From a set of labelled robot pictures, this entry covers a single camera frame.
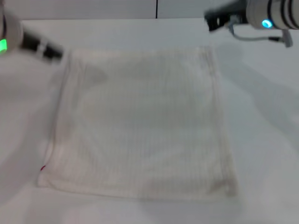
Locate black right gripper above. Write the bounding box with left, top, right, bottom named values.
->
left=204, top=0, right=249, bottom=33

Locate cream white terry towel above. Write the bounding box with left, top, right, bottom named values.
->
left=37, top=46, right=239, bottom=202

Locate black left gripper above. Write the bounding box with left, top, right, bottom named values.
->
left=21, top=32, right=65, bottom=64

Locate grey right gripper cable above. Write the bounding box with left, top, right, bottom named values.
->
left=228, top=20, right=293, bottom=48

